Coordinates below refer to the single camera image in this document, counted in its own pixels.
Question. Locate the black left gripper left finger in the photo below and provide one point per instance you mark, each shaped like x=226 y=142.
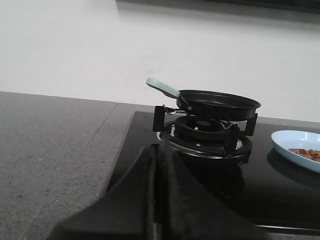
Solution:
x=129 y=210

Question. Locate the brown meat pieces pile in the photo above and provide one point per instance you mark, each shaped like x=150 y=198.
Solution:
x=309 y=154

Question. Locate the left burner black pan support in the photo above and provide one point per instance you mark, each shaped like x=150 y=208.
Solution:
x=204 y=138

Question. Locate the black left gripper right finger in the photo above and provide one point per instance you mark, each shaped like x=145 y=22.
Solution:
x=187 y=211

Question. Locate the black glass gas cooktop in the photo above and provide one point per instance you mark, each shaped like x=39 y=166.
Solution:
x=268 y=191

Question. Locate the light blue plate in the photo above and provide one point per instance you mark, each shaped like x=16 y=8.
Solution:
x=284 y=140

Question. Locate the black frying pan green handle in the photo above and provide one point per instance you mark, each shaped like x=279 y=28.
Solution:
x=217 y=105

